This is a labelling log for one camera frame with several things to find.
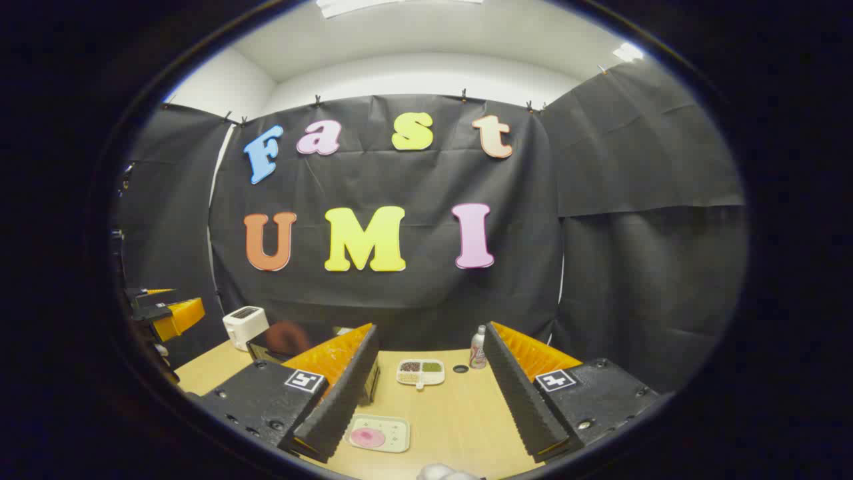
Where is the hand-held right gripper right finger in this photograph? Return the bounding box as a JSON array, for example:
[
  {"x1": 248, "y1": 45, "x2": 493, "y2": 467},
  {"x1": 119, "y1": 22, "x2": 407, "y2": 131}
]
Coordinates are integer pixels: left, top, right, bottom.
[{"x1": 483, "y1": 321, "x2": 660, "y2": 462}]

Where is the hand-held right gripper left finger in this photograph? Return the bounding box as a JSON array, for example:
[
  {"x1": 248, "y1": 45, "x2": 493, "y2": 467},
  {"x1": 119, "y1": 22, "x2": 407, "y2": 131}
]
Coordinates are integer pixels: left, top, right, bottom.
[{"x1": 200, "y1": 323, "x2": 381, "y2": 464}]

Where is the white square plate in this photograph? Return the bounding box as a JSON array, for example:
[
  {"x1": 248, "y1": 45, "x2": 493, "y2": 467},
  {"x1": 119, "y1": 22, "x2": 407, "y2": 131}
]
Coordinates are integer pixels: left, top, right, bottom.
[{"x1": 349, "y1": 413, "x2": 411, "y2": 454}]

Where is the black electric oven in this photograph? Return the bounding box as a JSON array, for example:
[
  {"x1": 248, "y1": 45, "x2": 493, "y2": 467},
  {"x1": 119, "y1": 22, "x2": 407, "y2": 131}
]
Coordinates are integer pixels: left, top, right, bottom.
[{"x1": 247, "y1": 321, "x2": 381, "y2": 406}]

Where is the red and white bottle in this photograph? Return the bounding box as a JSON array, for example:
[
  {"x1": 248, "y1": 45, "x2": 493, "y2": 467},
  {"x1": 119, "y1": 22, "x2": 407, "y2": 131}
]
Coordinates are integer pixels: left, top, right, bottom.
[{"x1": 469, "y1": 325, "x2": 488, "y2": 370}]

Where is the white divided dish with grains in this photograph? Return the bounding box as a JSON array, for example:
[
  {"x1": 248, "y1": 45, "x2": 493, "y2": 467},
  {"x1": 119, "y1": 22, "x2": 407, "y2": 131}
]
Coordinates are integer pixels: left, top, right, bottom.
[{"x1": 397, "y1": 359, "x2": 446, "y2": 390}]

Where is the white toaster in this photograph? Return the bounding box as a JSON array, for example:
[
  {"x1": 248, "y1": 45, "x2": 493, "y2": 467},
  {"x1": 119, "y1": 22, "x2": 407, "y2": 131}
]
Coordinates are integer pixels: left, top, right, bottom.
[{"x1": 222, "y1": 306, "x2": 270, "y2": 352}]

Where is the black backdrop cloth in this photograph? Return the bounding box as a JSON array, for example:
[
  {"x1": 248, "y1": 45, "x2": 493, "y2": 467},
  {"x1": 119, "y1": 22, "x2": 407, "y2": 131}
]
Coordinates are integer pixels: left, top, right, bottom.
[{"x1": 117, "y1": 60, "x2": 750, "y2": 394}]

